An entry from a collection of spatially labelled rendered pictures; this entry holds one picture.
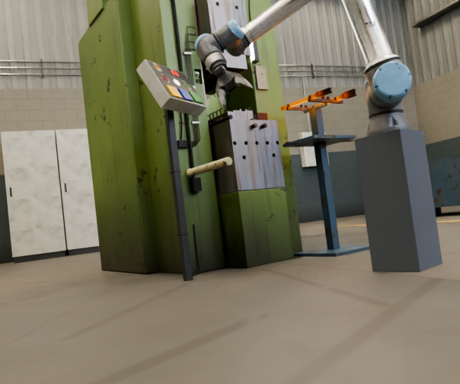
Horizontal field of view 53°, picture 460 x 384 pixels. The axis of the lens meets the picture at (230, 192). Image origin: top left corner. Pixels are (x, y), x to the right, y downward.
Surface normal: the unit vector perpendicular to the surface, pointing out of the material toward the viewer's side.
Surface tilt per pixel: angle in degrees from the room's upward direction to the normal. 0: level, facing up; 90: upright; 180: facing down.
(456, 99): 90
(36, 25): 90
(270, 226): 90
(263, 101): 90
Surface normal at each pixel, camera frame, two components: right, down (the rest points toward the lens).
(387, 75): -0.15, 0.05
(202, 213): 0.55, -0.11
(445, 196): -0.88, 0.08
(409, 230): -0.74, 0.05
